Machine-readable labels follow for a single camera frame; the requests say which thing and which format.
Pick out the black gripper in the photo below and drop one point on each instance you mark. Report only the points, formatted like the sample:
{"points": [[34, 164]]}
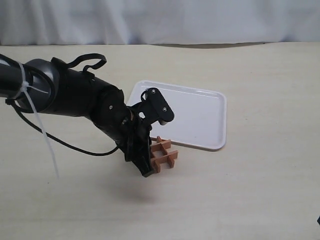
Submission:
{"points": [[124, 126]]}

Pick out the wooden notched stick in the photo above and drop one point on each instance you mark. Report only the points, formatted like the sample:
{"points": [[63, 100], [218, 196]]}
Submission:
{"points": [[161, 145], [167, 156], [156, 166]]}

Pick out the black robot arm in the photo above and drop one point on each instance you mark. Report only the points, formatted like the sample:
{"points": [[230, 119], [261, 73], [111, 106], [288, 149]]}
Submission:
{"points": [[71, 89]]}

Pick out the white plastic tray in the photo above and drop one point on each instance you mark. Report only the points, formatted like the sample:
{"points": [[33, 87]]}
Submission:
{"points": [[200, 115]]}

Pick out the white zip tie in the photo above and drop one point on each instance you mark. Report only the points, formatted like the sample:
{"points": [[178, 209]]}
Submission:
{"points": [[37, 117]]}

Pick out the white backdrop curtain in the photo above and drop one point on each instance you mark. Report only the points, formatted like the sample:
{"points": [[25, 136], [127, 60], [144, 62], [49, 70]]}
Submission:
{"points": [[157, 22]]}

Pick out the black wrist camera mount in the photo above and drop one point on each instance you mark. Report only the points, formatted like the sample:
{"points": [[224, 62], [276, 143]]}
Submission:
{"points": [[154, 107]]}

